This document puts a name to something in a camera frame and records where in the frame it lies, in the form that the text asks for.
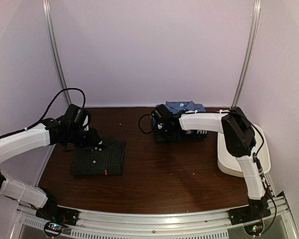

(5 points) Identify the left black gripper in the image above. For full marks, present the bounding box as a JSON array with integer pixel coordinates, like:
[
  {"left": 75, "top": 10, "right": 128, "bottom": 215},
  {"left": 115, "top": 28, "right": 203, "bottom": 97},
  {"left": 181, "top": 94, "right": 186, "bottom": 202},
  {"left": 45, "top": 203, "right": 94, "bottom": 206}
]
[{"left": 68, "top": 127, "right": 100, "bottom": 149}]

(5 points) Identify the dark blue printed shirt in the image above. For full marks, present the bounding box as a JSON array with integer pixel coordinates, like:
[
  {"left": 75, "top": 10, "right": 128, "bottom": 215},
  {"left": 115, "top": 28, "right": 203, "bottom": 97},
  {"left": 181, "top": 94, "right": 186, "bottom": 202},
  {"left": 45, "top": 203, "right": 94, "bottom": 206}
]
[{"left": 152, "top": 118, "right": 208, "bottom": 143}]

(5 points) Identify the blue checked shirt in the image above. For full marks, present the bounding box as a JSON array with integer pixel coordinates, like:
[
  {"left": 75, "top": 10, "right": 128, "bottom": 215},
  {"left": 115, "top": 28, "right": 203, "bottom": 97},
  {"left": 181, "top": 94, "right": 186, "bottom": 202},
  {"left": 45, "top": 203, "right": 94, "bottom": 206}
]
[{"left": 165, "top": 101, "right": 205, "bottom": 114}]

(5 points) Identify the dark striped long sleeve shirt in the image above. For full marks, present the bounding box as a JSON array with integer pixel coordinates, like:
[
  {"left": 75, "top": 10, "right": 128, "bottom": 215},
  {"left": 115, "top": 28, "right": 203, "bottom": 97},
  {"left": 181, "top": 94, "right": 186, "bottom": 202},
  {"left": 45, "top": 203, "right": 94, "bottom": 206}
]
[{"left": 70, "top": 137, "right": 126, "bottom": 176}]

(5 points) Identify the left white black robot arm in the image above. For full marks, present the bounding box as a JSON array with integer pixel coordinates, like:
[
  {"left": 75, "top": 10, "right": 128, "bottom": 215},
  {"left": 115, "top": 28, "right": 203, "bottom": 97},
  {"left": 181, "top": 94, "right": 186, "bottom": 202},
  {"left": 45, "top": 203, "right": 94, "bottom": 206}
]
[{"left": 0, "top": 104, "right": 103, "bottom": 221}]

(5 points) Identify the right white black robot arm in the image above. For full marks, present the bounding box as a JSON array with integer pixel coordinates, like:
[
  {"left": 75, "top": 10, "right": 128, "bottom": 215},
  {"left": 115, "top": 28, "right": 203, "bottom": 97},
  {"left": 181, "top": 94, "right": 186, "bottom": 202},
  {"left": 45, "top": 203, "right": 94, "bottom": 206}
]
[{"left": 150, "top": 104, "right": 269, "bottom": 220}]

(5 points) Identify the white plastic bin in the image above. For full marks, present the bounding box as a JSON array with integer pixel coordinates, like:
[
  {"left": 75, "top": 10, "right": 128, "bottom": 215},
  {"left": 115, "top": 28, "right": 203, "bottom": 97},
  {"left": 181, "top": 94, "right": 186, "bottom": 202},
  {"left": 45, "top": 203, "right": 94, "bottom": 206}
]
[{"left": 217, "top": 124, "right": 271, "bottom": 178}]

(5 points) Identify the left circuit board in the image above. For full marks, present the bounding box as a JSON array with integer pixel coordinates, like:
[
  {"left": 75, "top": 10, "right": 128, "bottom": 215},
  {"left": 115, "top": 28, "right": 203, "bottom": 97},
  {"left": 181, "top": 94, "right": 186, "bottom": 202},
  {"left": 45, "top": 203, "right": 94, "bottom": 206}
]
[{"left": 43, "top": 222, "right": 64, "bottom": 237}]

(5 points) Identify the circuit board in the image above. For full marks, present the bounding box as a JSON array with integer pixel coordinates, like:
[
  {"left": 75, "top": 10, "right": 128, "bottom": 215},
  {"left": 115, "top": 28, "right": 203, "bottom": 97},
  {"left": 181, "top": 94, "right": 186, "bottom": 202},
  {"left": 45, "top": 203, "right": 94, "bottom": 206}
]
[
  {"left": 43, "top": 222, "right": 64, "bottom": 237},
  {"left": 244, "top": 222, "right": 264, "bottom": 237}
]

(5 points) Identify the right circuit board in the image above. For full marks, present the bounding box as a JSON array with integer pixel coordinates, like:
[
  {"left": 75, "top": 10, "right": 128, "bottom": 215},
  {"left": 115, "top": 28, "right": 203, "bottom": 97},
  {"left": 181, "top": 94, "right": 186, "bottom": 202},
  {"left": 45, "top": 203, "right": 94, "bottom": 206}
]
[{"left": 244, "top": 222, "right": 264, "bottom": 237}]

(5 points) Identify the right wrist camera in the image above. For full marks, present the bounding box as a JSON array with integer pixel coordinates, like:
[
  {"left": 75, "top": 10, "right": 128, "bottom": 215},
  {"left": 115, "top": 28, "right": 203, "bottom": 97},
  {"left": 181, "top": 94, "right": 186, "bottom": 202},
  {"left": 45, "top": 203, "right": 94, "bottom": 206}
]
[{"left": 157, "top": 123, "right": 163, "bottom": 129}]

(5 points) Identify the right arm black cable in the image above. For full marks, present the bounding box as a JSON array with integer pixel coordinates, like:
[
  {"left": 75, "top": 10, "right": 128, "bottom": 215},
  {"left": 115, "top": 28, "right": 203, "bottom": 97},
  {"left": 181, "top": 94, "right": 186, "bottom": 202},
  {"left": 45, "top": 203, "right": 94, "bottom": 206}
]
[{"left": 138, "top": 113, "right": 156, "bottom": 135}]

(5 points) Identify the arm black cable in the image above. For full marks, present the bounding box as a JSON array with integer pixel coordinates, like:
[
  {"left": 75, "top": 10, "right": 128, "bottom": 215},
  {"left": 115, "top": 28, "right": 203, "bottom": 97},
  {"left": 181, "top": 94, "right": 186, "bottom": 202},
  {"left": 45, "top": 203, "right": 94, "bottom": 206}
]
[
  {"left": 22, "top": 88, "right": 87, "bottom": 132},
  {"left": 138, "top": 113, "right": 156, "bottom": 135}
]

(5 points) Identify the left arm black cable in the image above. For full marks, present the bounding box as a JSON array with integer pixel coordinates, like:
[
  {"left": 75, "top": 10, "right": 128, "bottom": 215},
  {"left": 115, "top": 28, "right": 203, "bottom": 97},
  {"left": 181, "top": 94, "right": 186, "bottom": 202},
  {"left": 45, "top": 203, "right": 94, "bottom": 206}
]
[{"left": 22, "top": 88, "right": 87, "bottom": 132}]

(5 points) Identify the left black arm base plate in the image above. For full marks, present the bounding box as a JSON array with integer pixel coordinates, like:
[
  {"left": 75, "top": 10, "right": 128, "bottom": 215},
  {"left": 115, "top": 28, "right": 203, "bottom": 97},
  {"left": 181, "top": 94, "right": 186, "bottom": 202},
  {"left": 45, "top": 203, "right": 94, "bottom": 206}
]
[{"left": 33, "top": 206, "right": 79, "bottom": 226}]

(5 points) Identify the front aluminium rail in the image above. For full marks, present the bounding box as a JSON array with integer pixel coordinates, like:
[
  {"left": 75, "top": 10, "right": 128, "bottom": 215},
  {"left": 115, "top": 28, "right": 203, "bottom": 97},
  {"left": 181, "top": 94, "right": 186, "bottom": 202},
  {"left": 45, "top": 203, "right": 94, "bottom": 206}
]
[{"left": 7, "top": 195, "right": 299, "bottom": 239}]

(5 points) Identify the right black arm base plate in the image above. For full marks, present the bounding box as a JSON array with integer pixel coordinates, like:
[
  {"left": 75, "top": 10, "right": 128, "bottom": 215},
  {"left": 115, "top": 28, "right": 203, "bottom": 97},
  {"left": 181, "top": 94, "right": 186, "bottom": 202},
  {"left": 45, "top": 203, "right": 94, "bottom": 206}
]
[{"left": 228, "top": 205, "right": 271, "bottom": 225}]

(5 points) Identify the right aluminium frame post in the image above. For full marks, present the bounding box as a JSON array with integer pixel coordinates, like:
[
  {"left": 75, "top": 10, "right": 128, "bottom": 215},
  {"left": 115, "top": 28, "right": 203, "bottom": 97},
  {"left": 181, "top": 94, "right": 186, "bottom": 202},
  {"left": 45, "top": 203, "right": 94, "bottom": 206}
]
[{"left": 231, "top": 0, "right": 262, "bottom": 107}]

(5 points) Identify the aluminium frame post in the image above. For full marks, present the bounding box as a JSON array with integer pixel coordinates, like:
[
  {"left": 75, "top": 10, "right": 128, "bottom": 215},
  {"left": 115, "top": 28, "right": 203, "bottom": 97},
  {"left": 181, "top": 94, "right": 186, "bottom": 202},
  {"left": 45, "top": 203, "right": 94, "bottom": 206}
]
[
  {"left": 42, "top": 0, "right": 74, "bottom": 110},
  {"left": 231, "top": 0, "right": 262, "bottom": 107}
]

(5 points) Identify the left aluminium frame post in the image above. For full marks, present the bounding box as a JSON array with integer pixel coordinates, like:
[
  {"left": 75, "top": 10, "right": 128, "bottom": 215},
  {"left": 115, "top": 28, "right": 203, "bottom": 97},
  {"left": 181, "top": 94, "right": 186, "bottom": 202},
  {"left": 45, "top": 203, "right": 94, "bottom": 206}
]
[{"left": 42, "top": 0, "right": 74, "bottom": 110}]

